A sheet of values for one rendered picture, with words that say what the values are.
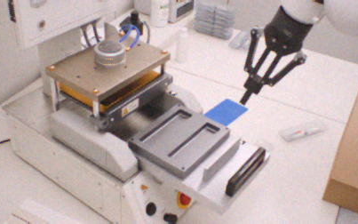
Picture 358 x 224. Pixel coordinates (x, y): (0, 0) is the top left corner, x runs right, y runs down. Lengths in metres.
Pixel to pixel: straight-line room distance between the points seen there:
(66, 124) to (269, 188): 0.62
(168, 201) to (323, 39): 2.62
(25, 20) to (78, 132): 0.29
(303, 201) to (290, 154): 0.20
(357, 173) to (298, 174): 0.20
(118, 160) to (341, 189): 0.64
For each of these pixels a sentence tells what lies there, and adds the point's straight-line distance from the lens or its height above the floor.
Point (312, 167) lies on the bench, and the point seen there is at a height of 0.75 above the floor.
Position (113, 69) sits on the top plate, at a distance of 1.07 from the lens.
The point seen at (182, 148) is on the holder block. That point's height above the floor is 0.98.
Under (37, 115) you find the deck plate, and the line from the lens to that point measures 1.24.
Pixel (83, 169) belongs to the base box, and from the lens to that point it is 1.11.
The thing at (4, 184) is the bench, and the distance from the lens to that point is 1.32.
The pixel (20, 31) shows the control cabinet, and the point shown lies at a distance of 1.07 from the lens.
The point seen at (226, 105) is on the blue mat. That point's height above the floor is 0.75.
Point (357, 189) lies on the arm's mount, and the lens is 1.29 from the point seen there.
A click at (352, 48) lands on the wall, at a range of 3.56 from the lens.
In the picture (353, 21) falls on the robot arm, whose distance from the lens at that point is 0.72.
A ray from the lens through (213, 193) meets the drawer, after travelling 0.96.
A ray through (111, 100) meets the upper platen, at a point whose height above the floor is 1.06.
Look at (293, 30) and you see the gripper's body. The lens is 0.85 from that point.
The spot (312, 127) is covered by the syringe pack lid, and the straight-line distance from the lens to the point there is 1.56.
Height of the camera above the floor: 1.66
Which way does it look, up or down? 36 degrees down
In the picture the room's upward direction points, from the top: 5 degrees clockwise
